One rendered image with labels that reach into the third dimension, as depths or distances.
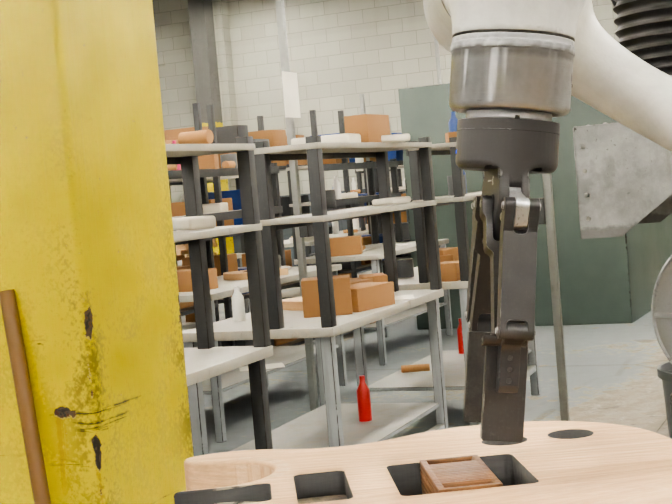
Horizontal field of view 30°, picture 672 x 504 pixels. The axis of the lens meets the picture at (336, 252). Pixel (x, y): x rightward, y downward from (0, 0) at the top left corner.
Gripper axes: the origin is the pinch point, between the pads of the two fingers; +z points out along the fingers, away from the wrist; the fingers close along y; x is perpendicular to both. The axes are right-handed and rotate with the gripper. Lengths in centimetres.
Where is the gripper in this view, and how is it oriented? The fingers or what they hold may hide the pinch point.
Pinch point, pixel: (493, 392)
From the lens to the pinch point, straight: 94.4
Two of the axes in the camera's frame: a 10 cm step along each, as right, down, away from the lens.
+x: -10.0, -0.5, -0.6
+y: -0.6, -0.3, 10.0
